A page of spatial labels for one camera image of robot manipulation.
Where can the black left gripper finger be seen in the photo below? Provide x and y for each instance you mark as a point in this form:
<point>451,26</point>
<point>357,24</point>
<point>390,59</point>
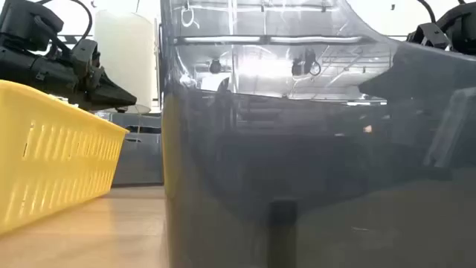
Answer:
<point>111,95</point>

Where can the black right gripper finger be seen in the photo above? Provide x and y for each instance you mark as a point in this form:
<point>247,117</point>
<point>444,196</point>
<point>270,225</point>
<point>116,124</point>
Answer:
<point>383,83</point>

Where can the grey translucent plastic bin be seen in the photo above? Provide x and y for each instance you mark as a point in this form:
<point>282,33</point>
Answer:
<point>297,167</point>
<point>137,160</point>

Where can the yellow slotted plastic basket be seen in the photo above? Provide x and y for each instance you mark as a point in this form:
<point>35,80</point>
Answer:
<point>56,156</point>

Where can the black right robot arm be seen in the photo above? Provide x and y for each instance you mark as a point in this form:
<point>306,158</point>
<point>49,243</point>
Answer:
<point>461,26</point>

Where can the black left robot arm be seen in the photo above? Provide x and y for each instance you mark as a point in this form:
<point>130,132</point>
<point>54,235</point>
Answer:
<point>22,22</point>

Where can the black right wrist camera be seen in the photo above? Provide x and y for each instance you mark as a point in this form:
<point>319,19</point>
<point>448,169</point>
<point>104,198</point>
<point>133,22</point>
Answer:
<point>429,35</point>

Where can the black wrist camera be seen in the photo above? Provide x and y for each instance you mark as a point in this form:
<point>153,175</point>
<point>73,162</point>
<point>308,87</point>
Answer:
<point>85,52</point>
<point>429,35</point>

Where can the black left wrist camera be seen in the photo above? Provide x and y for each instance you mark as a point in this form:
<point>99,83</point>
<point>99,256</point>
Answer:
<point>85,52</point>

